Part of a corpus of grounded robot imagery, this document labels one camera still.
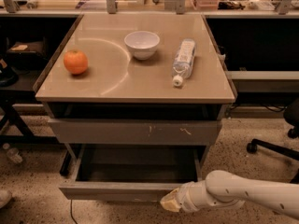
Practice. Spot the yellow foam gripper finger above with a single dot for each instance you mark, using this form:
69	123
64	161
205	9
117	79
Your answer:
169	201

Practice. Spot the grey drawer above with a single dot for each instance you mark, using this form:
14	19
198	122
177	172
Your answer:
132	173
135	132

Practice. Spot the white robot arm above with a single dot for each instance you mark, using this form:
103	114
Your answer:
222	189

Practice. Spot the grey drawer cabinet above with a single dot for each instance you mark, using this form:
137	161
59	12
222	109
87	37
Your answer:
119	86

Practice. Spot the clear plastic water bottle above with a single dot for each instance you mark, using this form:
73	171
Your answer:
183	63

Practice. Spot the white bowl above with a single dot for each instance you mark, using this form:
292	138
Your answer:
142	44

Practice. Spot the white shoe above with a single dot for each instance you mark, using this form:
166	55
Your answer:
5	197

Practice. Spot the plastic bottle on floor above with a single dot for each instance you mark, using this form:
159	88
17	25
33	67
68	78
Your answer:
12	153

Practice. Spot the orange fruit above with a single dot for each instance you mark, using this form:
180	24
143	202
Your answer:
75	62

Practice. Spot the black bag on shelf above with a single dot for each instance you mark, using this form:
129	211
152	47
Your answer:
27	55

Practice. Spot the black table frame legs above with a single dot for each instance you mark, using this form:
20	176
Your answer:
12	111

